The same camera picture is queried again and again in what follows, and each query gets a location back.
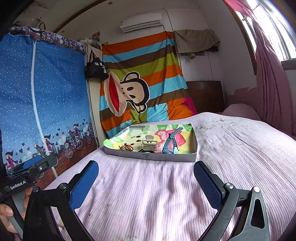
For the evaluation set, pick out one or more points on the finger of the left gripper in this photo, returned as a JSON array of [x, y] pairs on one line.
[[41, 166], [31, 161]]

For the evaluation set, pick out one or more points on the colourful painted paper liner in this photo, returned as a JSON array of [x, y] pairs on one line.
[[134, 135]]

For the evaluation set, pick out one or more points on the black hanging bag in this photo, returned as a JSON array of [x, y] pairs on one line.
[[95, 68]]

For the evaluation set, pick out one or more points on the pink bed cover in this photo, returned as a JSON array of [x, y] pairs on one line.
[[135, 199]]

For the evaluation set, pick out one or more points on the grey cardboard tray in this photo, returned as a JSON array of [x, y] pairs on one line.
[[155, 156]]

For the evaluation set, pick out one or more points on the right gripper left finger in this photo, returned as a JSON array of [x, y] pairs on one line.
[[69, 196]]

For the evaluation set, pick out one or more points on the striped monkey blanket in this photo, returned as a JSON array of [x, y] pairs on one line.
[[145, 84]]

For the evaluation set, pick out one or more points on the blue kids smartwatch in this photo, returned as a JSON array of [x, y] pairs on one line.
[[171, 139]]

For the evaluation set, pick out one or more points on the pink curtain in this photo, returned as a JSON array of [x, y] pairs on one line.
[[275, 102]]

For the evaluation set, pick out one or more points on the pink pillow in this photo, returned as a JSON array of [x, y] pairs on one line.
[[241, 110]]

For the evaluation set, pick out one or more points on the white air conditioner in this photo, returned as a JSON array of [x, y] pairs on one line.
[[139, 22]]

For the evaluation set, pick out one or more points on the brown hair tie yellow bead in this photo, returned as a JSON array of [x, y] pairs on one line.
[[126, 147]]

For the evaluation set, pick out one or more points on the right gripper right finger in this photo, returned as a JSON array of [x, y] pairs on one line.
[[212, 186]]

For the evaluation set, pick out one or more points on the dark wooden headboard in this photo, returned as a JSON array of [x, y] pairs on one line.
[[207, 96]]

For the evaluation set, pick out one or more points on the window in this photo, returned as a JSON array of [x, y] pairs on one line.
[[276, 29]]

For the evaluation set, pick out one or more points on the left hand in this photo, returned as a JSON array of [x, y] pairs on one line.
[[7, 212]]

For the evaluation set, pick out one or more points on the olive hanging garment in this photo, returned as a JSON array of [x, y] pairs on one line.
[[191, 42]]

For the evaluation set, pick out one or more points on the blue fabric wardrobe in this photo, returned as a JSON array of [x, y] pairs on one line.
[[44, 101]]

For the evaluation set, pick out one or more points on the light wooden cabinet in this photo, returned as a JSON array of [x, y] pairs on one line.
[[94, 87]]

